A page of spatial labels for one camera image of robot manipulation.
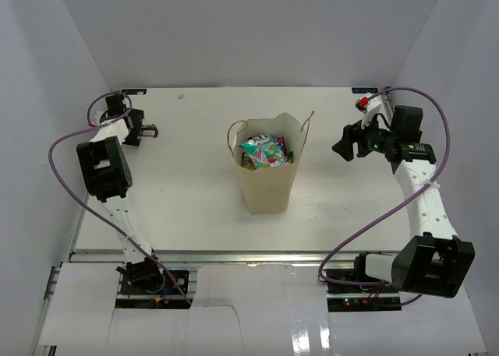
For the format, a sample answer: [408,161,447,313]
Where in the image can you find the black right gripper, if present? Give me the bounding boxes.
[333,111,397,162]

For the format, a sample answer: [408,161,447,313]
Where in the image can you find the teal Fox's candy bag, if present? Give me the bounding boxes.
[238,134,294,171]

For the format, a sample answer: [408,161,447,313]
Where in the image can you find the beige paper bag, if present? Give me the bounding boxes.
[226,111,315,214]

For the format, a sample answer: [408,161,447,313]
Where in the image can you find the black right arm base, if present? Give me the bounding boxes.
[319,252,396,300]

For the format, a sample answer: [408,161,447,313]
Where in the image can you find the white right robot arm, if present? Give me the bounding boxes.
[332,100,475,298]

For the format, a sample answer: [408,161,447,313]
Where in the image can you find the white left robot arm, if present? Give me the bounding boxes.
[76,92,165,294]

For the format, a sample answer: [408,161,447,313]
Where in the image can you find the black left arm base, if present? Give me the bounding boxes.
[116,258,179,295]

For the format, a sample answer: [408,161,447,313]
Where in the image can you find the blue left corner label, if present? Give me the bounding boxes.
[121,88,147,96]

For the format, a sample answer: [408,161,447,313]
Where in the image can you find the blue table corner label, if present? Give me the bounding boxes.
[351,87,379,94]

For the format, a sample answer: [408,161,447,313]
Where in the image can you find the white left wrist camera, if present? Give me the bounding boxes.
[89,111,108,127]

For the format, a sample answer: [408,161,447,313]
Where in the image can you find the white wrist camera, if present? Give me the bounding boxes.
[355,96,383,129]
[89,111,108,127]

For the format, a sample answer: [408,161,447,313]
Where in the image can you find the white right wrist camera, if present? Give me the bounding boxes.
[355,96,383,129]

